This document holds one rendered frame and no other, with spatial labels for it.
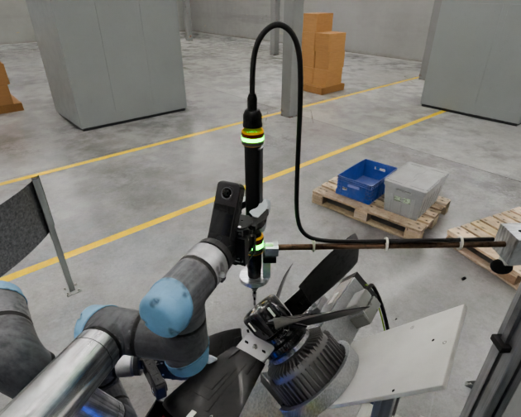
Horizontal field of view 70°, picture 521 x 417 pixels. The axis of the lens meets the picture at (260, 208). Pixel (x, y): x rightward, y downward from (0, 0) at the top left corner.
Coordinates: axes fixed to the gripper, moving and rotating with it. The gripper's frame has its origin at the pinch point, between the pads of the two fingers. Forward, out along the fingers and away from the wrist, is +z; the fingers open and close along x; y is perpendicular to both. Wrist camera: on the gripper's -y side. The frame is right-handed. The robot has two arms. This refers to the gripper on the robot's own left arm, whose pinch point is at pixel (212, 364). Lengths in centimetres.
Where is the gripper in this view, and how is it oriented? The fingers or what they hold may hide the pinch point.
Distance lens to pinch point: 106.8
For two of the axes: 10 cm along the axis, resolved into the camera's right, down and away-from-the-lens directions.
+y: -0.6, -4.0, 9.1
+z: 10.0, -0.2, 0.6
